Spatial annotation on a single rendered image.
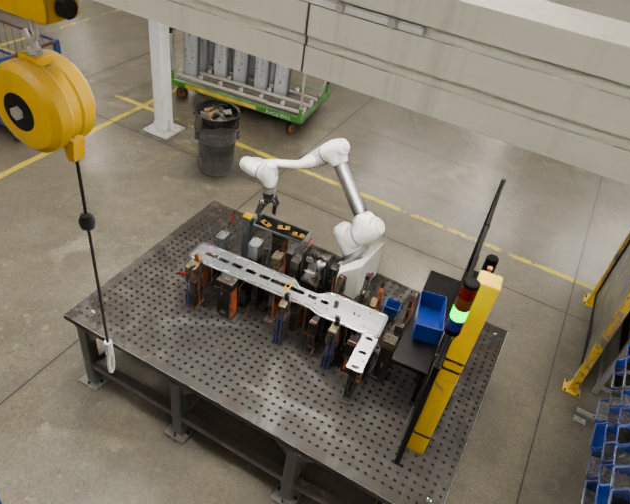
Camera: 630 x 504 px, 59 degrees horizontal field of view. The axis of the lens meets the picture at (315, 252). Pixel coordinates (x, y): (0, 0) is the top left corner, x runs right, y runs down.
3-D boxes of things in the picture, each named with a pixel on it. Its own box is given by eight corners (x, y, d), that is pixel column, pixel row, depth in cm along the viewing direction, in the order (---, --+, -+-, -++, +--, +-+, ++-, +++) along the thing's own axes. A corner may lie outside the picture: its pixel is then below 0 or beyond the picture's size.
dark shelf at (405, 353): (390, 362, 326) (391, 358, 324) (430, 272, 392) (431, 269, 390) (426, 377, 321) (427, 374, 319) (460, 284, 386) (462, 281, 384)
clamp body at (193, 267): (181, 306, 379) (180, 267, 356) (194, 293, 390) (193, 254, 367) (195, 312, 377) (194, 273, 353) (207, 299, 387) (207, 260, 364)
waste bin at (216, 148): (183, 170, 628) (181, 110, 582) (212, 151, 666) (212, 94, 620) (220, 186, 613) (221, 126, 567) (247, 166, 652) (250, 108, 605)
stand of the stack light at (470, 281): (425, 373, 258) (462, 283, 222) (429, 362, 263) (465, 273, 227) (440, 379, 257) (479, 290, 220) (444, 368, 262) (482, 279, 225)
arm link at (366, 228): (367, 242, 410) (392, 233, 396) (356, 248, 398) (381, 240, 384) (326, 143, 405) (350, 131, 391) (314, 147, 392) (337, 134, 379)
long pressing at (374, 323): (184, 259, 372) (183, 257, 371) (202, 241, 389) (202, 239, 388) (377, 340, 339) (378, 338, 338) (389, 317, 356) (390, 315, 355)
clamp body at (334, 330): (316, 367, 355) (323, 330, 332) (323, 354, 363) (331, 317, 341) (329, 372, 353) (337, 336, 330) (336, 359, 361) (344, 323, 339)
